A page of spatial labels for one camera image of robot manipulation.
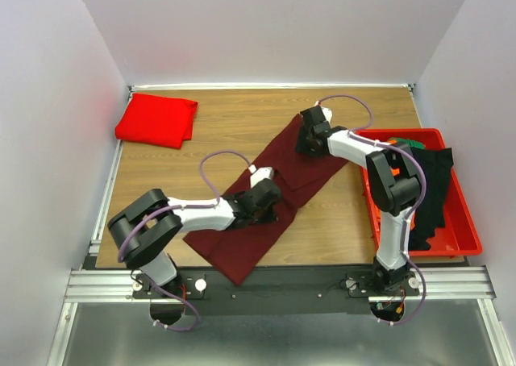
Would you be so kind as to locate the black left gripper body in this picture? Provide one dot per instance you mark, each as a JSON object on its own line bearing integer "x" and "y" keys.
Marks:
{"x": 266, "y": 211}

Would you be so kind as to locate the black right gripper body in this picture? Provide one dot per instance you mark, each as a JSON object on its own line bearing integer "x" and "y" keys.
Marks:
{"x": 303, "y": 136}

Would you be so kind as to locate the maroon t shirt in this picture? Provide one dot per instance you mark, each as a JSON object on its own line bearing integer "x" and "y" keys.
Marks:
{"x": 235, "y": 253}

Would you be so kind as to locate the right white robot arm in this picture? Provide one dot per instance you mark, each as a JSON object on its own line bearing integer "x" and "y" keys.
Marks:
{"x": 391, "y": 262}

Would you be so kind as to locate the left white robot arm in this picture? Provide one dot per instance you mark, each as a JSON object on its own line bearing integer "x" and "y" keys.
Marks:
{"x": 143, "y": 229}

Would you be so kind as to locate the orange t shirt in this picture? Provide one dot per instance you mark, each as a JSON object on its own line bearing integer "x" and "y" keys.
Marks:
{"x": 382, "y": 178}

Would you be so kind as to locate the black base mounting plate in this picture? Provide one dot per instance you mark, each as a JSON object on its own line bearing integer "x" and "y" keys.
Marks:
{"x": 276, "y": 290}

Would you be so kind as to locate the green t shirt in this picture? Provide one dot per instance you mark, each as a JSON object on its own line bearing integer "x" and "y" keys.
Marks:
{"x": 406, "y": 143}

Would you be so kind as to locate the folded red t shirt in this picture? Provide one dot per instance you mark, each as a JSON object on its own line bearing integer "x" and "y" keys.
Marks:
{"x": 159, "y": 121}

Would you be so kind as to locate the black t shirt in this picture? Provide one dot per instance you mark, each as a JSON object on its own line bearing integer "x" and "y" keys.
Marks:
{"x": 437, "y": 167}

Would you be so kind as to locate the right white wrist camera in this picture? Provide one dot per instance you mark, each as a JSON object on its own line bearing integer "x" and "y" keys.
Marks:
{"x": 328, "y": 114}

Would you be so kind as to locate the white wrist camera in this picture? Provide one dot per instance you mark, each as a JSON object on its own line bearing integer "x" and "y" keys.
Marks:
{"x": 259, "y": 174}
{"x": 328, "y": 114}

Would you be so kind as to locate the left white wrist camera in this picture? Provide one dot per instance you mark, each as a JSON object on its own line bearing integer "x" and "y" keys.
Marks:
{"x": 259, "y": 174}

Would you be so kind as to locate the aluminium frame rail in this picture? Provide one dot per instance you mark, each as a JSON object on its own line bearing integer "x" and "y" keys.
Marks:
{"x": 458, "y": 283}

